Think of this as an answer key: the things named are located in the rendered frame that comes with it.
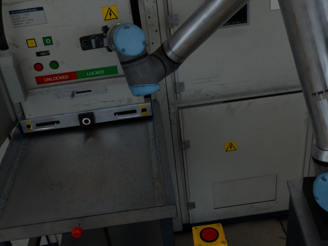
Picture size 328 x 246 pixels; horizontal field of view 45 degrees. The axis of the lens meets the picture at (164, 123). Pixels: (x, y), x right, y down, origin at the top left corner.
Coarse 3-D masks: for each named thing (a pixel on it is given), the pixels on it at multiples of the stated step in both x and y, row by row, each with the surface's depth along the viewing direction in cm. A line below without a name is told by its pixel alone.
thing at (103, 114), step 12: (108, 108) 162; (120, 108) 162; (132, 108) 163; (144, 108) 163; (24, 120) 161; (36, 120) 161; (48, 120) 162; (60, 120) 162; (72, 120) 163; (96, 120) 164; (108, 120) 164; (24, 132) 164
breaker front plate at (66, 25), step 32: (32, 0) 138; (64, 0) 139; (96, 0) 140; (32, 32) 144; (64, 32) 145; (96, 32) 146; (32, 64) 150; (64, 64) 151; (96, 64) 153; (32, 96) 157; (64, 96) 158; (96, 96) 160; (128, 96) 161
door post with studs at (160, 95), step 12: (144, 0) 156; (144, 12) 159; (156, 12) 159; (144, 24) 161; (156, 24) 161; (156, 36) 164; (156, 48) 167; (156, 96) 178; (168, 120) 185; (168, 132) 189; (168, 144) 192; (168, 156) 196; (180, 216) 218; (180, 228) 223
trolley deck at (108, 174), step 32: (64, 128) 167; (96, 128) 165; (128, 128) 162; (160, 128) 159; (32, 160) 150; (64, 160) 148; (96, 160) 145; (128, 160) 143; (32, 192) 134; (64, 192) 132; (96, 192) 130; (128, 192) 128; (0, 224) 122; (32, 224) 121; (64, 224) 122; (96, 224) 123
